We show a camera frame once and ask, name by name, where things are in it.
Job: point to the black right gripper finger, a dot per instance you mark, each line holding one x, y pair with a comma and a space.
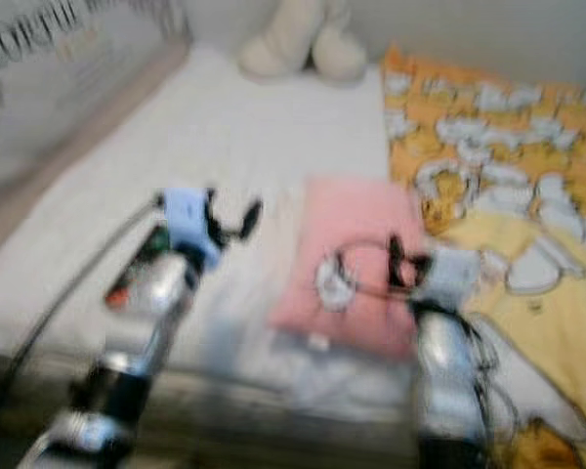
397, 262

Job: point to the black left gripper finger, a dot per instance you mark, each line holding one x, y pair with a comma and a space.
212, 193
248, 218

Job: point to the pink pillow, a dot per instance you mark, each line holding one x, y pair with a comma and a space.
352, 215

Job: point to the yellow cartoon print blanket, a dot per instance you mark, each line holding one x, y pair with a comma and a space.
498, 127

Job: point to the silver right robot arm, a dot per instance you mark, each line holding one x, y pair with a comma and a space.
454, 371

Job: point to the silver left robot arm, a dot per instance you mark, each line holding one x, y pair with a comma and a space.
151, 303

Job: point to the white mattress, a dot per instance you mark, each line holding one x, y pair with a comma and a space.
215, 127

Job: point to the cream plush toy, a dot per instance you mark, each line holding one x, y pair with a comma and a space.
293, 49

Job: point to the lettered headboard panel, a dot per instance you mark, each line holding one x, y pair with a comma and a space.
59, 98

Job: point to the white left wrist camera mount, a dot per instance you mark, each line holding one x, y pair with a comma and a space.
190, 225

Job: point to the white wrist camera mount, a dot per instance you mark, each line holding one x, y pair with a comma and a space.
454, 277
190, 225

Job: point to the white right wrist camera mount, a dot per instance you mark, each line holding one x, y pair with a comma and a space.
454, 277

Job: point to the grey bed frame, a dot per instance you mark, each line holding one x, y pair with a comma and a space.
234, 435

